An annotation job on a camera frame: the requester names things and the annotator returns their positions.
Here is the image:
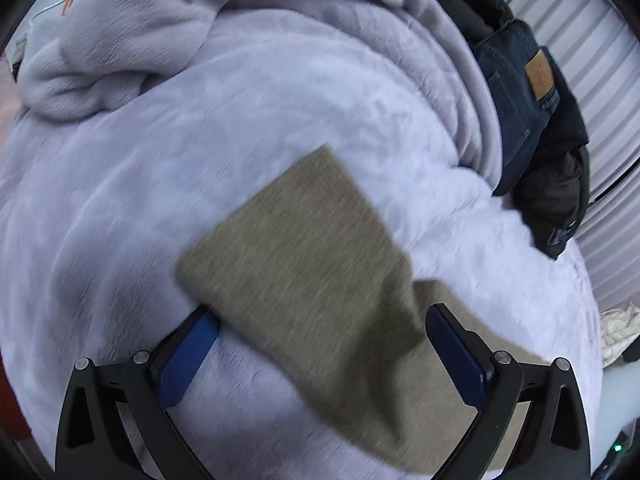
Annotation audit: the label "grey-lilac plush blanket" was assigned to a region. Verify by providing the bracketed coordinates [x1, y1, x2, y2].
[17, 0, 503, 186]

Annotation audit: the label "cream quilted cloth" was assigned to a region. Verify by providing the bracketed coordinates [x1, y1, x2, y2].
[599, 304, 640, 368]

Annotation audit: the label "white pleated curtain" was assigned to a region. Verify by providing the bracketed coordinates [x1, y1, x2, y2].
[505, 0, 640, 311]

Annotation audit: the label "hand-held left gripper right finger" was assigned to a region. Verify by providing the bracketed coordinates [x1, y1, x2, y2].
[425, 303, 592, 480]

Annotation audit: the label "red cloth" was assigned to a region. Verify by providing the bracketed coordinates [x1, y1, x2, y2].
[0, 355, 31, 441]

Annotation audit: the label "dark blue jeans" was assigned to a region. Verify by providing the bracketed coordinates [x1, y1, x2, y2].
[472, 20, 561, 196]

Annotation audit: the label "lavender fleece bed cover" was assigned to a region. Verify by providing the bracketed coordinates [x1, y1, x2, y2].
[0, 7, 603, 480]

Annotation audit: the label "black jacket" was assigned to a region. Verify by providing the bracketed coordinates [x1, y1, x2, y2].
[405, 0, 592, 261]

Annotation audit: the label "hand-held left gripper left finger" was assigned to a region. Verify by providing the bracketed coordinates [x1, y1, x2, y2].
[54, 304, 222, 480]

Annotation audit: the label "black device with green light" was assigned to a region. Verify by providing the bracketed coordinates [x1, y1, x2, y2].
[592, 420, 640, 480]

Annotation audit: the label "olive knit sweater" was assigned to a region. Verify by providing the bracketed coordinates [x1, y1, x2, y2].
[175, 144, 556, 476]

